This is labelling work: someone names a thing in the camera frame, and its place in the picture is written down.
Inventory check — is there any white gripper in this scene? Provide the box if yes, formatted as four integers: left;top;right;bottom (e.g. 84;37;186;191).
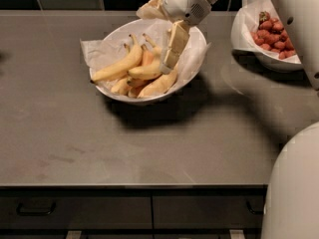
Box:
136;0;211;75

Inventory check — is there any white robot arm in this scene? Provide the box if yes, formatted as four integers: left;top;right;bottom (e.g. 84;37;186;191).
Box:
137;0;319;90

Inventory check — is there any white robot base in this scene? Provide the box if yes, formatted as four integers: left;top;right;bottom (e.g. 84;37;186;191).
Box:
261;122;319;239

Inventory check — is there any orange tinted banana middle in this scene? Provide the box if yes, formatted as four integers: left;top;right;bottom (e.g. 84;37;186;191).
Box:
127;44;154;88

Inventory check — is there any long yellow banana left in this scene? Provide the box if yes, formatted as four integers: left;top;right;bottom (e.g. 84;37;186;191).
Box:
91;34;143;84

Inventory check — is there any white bowl with bananas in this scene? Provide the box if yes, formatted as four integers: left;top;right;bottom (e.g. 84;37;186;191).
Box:
88;17;207;104

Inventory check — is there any white paper bowl liner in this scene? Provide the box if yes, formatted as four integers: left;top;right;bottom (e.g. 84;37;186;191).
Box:
80;18;211;96

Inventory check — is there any small banana bottom centre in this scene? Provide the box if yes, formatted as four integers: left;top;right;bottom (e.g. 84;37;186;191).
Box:
128;86;144;98

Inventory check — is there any small yellow banana lower left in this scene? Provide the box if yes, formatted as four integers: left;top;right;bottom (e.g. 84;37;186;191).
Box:
111;77;131;96

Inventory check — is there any white bowl with strawberries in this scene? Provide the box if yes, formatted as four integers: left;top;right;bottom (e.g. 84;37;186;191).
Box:
230;2;303;73

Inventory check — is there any paper liner strawberry bowl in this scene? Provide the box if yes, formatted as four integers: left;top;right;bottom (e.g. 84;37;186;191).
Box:
231;0;302;72

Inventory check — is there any pile of red strawberries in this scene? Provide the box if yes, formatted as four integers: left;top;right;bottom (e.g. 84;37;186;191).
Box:
250;11;296;60

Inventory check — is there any right dark drawer front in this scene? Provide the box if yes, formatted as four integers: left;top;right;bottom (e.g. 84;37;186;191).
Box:
153;195;263;229

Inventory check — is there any dark drawer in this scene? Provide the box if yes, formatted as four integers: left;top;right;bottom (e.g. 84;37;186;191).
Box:
153;195;263;229
0;196;152;230

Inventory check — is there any left dark drawer front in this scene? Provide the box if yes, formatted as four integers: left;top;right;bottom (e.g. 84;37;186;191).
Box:
0;196;152;230

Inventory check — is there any right black drawer handle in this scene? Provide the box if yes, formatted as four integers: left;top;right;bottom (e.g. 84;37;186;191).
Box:
244;199;265;215

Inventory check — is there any black drawer handle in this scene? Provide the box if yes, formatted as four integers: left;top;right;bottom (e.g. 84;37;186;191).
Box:
16;200;56;217
244;199;265;215

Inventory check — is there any left black drawer handle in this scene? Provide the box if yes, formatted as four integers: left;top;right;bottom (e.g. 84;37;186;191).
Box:
16;200;56;217

